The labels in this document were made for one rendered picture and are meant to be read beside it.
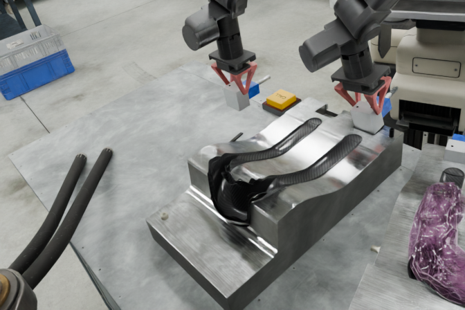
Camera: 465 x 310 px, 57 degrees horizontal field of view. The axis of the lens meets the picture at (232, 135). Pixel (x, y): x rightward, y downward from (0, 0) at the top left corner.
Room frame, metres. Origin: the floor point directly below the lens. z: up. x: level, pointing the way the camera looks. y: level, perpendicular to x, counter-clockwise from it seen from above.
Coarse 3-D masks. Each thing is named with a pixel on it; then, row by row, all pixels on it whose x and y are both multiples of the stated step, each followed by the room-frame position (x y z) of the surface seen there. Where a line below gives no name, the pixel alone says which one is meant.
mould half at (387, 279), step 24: (432, 144) 0.67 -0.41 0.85; (432, 168) 0.60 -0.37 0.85; (408, 192) 0.52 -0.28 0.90; (408, 216) 0.47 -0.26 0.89; (384, 240) 0.44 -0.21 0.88; (408, 240) 0.43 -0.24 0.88; (384, 264) 0.40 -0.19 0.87; (360, 288) 0.35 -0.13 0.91; (384, 288) 0.34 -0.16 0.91; (408, 288) 0.33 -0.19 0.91
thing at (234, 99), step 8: (264, 80) 0.95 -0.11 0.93; (224, 88) 0.91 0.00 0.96; (232, 88) 0.90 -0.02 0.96; (256, 88) 0.92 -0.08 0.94; (232, 96) 0.89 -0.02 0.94; (240, 96) 0.88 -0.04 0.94; (248, 96) 0.90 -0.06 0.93; (232, 104) 0.89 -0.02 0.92; (240, 104) 0.88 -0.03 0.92; (248, 104) 0.89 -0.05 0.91
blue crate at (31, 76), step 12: (48, 60) 3.41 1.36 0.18; (60, 60) 3.46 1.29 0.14; (12, 72) 3.26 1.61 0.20; (24, 72) 3.30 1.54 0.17; (36, 72) 3.34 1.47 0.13; (48, 72) 3.39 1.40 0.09; (60, 72) 3.44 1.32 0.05; (72, 72) 3.49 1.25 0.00; (0, 84) 3.19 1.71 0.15; (12, 84) 3.23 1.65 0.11; (24, 84) 3.28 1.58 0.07; (36, 84) 3.32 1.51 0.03; (12, 96) 3.20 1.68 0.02
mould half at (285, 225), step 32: (288, 128) 0.79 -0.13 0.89; (320, 128) 0.76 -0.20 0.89; (352, 128) 0.74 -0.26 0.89; (384, 128) 0.72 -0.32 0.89; (192, 160) 0.69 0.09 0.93; (288, 160) 0.68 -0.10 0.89; (352, 160) 0.64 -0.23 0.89; (384, 160) 0.65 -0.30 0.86; (192, 192) 0.67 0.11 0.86; (288, 192) 0.54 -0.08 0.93; (320, 192) 0.55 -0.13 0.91; (352, 192) 0.59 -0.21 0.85; (160, 224) 0.60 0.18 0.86; (192, 224) 0.58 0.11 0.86; (224, 224) 0.57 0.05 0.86; (256, 224) 0.52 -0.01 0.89; (288, 224) 0.49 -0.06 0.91; (320, 224) 0.54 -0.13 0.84; (192, 256) 0.51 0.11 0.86; (224, 256) 0.49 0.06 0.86; (256, 256) 0.48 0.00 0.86; (288, 256) 0.49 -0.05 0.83; (224, 288) 0.43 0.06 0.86; (256, 288) 0.44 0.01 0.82
